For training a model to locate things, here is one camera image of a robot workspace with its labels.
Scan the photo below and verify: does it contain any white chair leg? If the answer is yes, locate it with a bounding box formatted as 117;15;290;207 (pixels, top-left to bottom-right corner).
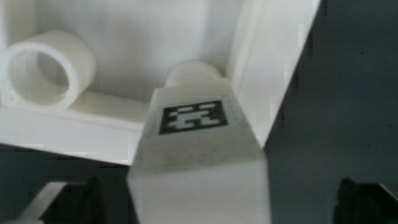
126;61;272;224

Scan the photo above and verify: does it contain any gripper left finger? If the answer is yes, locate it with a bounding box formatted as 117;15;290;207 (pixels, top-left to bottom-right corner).
16;178;107;224

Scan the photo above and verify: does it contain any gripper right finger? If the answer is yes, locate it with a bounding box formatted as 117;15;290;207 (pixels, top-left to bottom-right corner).
332;178;398;224

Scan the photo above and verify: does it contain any white chair seat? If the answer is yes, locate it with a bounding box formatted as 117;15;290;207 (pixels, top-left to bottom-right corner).
0;0;322;164

